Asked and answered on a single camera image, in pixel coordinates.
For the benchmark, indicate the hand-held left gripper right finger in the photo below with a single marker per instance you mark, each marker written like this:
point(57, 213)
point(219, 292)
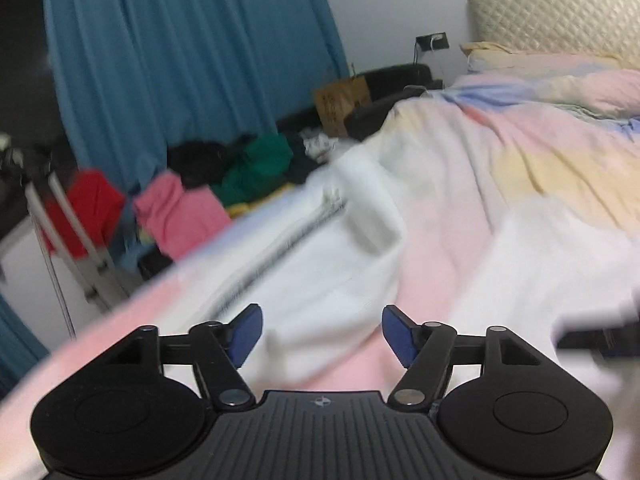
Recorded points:
point(397, 335)

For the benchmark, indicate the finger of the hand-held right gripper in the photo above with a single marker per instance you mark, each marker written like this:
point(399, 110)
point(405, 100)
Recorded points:
point(590, 342)

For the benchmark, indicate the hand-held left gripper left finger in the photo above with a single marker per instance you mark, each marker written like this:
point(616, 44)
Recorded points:
point(246, 335)

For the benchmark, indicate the white zip jacket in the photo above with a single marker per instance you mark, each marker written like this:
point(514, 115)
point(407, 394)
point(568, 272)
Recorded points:
point(320, 260)

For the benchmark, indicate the pink cloth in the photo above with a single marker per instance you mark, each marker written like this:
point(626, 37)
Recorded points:
point(180, 215)

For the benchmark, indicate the green cloth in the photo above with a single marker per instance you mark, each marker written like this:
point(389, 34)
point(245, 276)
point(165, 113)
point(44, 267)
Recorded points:
point(255, 165)

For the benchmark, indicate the black cloth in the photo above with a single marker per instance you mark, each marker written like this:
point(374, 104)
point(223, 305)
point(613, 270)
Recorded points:
point(200, 160)

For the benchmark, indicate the white tripod stand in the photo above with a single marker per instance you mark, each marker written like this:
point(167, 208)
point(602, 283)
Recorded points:
point(75, 240)

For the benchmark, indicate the red cloth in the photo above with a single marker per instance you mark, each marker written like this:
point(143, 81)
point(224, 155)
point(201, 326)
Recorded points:
point(87, 210)

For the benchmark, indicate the white patterned cloth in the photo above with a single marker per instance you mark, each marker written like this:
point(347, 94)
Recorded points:
point(320, 146)

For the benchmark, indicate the blue curtain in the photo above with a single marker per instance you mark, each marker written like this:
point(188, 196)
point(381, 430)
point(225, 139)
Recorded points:
point(15, 345)
point(175, 60)

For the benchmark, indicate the brown paper bag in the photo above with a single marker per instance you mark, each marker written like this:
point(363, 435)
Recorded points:
point(342, 102)

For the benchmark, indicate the black sofa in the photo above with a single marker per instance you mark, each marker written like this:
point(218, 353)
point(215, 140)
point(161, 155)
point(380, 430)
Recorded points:
point(395, 77)

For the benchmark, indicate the pastel pillow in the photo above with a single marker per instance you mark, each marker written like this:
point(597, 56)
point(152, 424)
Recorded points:
point(525, 62)

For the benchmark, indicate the quilted cream headboard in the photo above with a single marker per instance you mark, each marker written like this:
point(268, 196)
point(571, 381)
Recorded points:
point(550, 15)

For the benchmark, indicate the dark window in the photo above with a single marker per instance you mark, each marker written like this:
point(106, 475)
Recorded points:
point(25, 70)

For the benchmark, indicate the wall socket with charger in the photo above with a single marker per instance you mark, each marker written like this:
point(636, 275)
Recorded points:
point(432, 41)

